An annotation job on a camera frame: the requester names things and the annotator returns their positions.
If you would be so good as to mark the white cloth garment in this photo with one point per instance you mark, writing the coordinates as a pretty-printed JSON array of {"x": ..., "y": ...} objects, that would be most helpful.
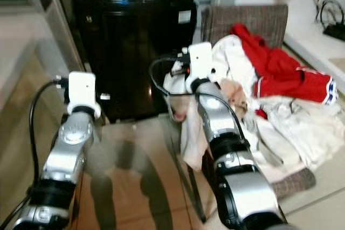
[{"x": 229, "y": 57}]

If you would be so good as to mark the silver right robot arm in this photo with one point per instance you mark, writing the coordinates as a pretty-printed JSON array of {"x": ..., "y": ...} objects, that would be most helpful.
[{"x": 232, "y": 160}]

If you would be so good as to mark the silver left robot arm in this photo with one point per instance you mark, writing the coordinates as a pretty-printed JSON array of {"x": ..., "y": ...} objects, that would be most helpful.
[{"x": 70, "y": 149}]

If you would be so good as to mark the black top-load washing machine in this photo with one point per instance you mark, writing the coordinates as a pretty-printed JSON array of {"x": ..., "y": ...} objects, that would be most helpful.
[{"x": 135, "y": 47}]

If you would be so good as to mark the white sticker on washer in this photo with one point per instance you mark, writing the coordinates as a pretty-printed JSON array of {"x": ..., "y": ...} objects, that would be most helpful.
[{"x": 184, "y": 16}]

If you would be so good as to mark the pale pink garment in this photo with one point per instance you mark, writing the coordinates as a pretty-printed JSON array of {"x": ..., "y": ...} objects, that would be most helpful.
[{"x": 234, "y": 98}]

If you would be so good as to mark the brown wicker chair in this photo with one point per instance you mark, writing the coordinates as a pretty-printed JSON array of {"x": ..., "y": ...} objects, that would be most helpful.
[{"x": 253, "y": 17}]

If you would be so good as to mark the red garment with white stripes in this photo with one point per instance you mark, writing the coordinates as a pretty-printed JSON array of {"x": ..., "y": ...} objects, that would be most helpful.
[{"x": 280, "y": 71}]

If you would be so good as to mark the cream jacket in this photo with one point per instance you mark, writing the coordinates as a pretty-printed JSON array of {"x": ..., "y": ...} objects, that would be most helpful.
[{"x": 296, "y": 127}]

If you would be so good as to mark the white counter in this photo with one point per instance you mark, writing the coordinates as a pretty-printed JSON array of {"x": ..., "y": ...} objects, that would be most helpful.
[{"x": 312, "y": 47}]

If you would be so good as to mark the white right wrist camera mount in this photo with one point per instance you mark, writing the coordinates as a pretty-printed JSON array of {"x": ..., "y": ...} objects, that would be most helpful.
[{"x": 199, "y": 60}]

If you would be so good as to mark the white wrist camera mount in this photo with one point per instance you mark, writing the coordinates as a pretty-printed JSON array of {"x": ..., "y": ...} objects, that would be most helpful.
[
  {"x": 199, "y": 60},
  {"x": 84, "y": 91}
]

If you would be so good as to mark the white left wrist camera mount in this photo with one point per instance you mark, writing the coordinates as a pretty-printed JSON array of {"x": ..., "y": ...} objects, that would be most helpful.
[{"x": 84, "y": 91}]

